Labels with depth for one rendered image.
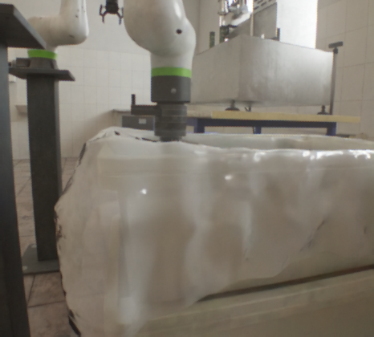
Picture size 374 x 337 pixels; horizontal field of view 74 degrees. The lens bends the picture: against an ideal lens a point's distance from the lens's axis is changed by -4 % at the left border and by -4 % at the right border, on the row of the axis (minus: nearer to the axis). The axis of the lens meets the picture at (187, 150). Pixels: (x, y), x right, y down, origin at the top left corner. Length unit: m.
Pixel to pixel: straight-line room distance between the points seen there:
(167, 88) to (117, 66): 4.26
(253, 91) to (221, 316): 0.76
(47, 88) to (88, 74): 3.44
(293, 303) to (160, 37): 0.48
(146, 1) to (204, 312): 0.47
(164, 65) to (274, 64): 0.59
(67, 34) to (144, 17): 0.85
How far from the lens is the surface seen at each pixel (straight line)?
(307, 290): 0.50
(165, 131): 0.57
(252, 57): 1.01
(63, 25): 1.28
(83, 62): 4.77
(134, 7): 0.46
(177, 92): 0.56
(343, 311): 0.63
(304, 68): 1.17
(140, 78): 4.85
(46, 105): 1.32
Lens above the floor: 0.73
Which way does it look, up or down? 7 degrees down
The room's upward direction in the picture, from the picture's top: 1 degrees clockwise
